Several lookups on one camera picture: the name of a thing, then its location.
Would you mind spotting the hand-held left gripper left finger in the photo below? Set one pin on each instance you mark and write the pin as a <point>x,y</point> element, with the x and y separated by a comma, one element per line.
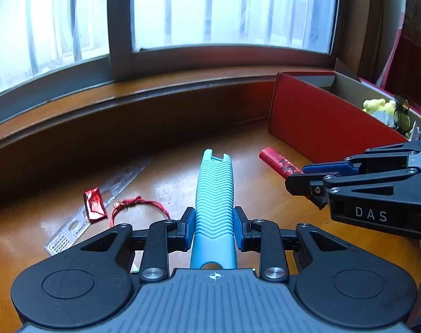
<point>187,229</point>

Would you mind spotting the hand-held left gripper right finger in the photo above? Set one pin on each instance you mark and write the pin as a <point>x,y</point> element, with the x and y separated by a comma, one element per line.
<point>238,231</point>

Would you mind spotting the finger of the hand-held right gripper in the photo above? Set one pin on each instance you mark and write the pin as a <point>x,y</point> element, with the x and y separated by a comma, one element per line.
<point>330,170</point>
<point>306,185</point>

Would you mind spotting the light blue ribbed tool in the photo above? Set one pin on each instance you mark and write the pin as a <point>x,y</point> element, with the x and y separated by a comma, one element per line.
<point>214,194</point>

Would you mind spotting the red cardboard box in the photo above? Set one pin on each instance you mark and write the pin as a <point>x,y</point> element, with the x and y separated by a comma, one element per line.
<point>321,118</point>

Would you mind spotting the wooden desktop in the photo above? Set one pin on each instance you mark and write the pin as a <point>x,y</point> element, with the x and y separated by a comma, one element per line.
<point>155,166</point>

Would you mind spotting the red printed tube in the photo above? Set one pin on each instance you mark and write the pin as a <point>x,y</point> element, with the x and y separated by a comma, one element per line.
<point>280,162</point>

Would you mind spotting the crumpled silver wrapper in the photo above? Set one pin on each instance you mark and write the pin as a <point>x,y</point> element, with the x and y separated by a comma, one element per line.
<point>384,118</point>

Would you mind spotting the yellow plush toy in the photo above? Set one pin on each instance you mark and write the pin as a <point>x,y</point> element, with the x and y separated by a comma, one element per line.
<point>376,104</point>

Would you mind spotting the dark-framed glasses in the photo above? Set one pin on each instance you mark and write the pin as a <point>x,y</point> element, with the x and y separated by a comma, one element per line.
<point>402,116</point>

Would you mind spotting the red foil wrapper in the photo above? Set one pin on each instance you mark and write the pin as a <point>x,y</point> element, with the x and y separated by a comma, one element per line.
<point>94,204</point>

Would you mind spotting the clear plastic stencil ruler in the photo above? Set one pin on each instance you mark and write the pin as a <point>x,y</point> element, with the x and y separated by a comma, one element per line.
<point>75,225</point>

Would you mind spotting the grey window frame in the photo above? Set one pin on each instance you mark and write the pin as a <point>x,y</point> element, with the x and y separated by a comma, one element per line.
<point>120,41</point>

